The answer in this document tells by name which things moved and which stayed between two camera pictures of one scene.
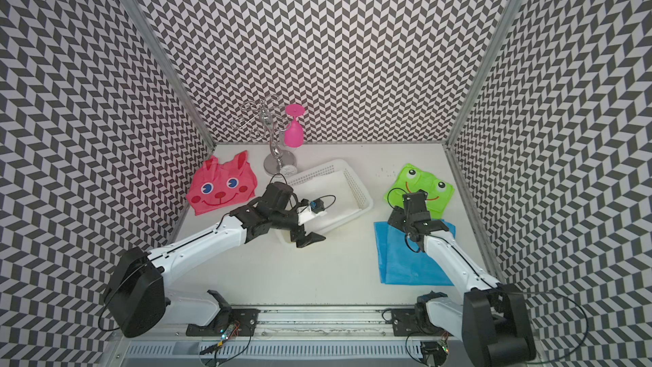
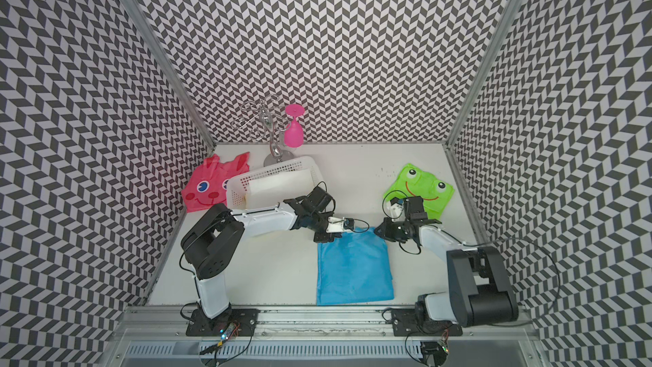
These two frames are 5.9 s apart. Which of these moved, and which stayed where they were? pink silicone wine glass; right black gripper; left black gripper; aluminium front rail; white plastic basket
Moved: left black gripper; white plastic basket
Stayed: right black gripper; aluminium front rail; pink silicone wine glass
